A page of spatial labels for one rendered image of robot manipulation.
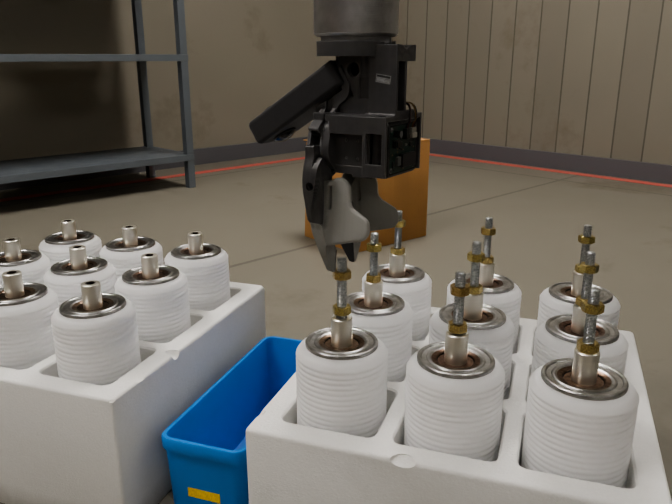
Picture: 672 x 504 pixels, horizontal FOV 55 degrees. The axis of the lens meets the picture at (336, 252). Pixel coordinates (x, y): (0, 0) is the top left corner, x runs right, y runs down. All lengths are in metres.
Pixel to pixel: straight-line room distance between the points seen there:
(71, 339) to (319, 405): 0.30
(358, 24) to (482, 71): 3.06
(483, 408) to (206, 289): 0.49
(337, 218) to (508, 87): 2.97
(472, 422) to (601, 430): 0.11
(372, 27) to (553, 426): 0.38
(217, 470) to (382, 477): 0.22
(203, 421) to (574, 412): 0.47
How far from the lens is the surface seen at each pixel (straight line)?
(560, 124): 3.40
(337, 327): 0.66
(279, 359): 1.02
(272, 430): 0.67
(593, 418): 0.61
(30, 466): 0.89
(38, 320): 0.87
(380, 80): 0.57
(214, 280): 0.97
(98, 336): 0.79
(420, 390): 0.63
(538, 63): 3.45
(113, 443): 0.78
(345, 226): 0.59
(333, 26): 0.57
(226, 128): 3.53
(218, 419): 0.90
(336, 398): 0.65
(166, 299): 0.87
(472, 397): 0.62
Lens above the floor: 0.54
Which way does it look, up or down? 17 degrees down
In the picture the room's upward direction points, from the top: straight up
